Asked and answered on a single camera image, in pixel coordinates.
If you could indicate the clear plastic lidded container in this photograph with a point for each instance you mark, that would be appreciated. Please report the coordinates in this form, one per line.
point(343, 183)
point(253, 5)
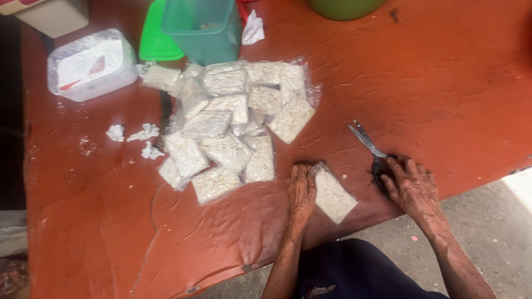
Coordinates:
point(91, 64)

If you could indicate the curled white paper scrap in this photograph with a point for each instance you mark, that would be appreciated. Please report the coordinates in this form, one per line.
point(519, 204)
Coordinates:
point(150, 151)

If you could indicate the person's dark blue shorts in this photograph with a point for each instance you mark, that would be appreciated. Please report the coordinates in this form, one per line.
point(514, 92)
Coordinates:
point(357, 274)

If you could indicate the person's left hand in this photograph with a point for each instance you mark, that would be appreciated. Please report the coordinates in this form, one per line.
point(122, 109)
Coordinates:
point(302, 191)

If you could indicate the clear packet of white grain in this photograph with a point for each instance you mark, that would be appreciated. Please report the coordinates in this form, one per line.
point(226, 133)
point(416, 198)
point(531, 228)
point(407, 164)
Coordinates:
point(334, 197)

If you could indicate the long white paper scrap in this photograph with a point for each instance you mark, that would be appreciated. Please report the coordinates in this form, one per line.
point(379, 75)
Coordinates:
point(144, 133)

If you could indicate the bright green plastic lid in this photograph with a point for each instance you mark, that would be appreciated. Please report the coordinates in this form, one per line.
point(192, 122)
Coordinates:
point(156, 37)

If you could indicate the person's left fingers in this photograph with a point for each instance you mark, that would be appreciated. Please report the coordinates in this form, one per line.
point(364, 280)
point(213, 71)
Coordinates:
point(302, 171)

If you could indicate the beige box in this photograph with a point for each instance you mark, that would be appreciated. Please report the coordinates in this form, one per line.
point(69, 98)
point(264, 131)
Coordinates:
point(50, 14)

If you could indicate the crumpled white paper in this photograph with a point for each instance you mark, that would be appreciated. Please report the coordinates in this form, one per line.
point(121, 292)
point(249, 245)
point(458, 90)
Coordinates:
point(252, 29)

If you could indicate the green round bowl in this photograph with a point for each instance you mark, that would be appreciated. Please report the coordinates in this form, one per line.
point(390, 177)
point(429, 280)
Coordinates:
point(345, 8)

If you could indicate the teal plastic tub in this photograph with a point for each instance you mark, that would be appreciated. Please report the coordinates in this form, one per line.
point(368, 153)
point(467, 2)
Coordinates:
point(205, 33)

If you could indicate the red plastic piece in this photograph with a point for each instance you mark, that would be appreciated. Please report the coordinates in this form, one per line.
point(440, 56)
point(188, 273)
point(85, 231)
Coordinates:
point(243, 9)

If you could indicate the person's right hand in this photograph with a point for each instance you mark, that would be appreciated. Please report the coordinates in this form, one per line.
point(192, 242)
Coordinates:
point(417, 193)

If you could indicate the small white paper scrap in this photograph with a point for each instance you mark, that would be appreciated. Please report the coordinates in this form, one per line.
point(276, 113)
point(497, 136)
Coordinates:
point(115, 133)

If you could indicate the reddish patterned cloth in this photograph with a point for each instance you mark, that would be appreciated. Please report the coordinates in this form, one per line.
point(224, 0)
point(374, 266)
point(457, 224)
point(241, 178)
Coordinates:
point(12, 280)

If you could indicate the pile of clear grain packets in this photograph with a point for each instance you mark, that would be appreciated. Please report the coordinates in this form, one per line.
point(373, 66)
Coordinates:
point(226, 128)

